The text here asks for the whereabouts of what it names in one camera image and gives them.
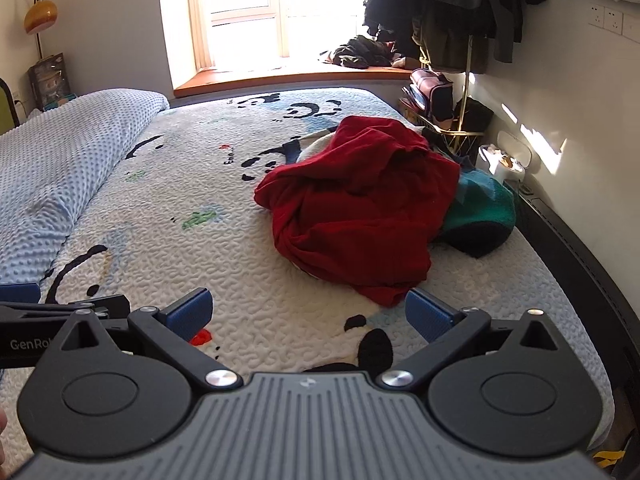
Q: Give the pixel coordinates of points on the green chair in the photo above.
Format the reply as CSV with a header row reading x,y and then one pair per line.
x,y
5,110

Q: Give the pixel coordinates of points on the dark clothes pile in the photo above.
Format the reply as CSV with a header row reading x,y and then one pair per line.
x,y
360,52

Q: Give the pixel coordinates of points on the green and black garment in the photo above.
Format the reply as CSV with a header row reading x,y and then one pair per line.
x,y
480,210

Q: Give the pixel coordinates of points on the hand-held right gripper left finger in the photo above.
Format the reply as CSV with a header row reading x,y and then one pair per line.
x,y
192,312

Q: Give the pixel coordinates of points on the dark printed box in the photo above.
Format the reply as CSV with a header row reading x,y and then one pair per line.
x,y
50,80

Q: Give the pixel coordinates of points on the white lidded container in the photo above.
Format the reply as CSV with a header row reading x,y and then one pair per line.
x,y
515,147

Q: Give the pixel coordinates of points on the gold clothes rack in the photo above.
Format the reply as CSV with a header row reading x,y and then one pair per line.
x,y
469,110

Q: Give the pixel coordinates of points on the black white striped garment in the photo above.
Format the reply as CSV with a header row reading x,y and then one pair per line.
x,y
312,147

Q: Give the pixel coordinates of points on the wooden windowsill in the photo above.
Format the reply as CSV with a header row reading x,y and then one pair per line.
x,y
225,82

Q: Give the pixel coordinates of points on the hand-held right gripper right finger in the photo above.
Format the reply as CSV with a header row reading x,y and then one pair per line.
x,y
427,317

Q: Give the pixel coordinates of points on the yellow cloth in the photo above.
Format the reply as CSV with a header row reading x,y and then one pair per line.
x,y
610,457

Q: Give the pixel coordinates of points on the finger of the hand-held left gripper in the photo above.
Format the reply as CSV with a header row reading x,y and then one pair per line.
x,y
20,292
107,305

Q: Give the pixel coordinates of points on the black bag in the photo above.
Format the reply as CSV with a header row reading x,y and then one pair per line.
x,y
475,115

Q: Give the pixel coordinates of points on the light blue dotted blanket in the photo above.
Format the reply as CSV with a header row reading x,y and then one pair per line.
x,y
60,170

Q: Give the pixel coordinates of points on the orange dome lamp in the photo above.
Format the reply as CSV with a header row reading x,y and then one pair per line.
x,y
41,15

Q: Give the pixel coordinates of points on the rack of dark hanging clothes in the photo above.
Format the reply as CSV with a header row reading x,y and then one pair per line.
x,y
450,10

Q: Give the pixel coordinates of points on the red garment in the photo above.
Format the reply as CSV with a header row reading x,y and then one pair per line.
x,y
350,210

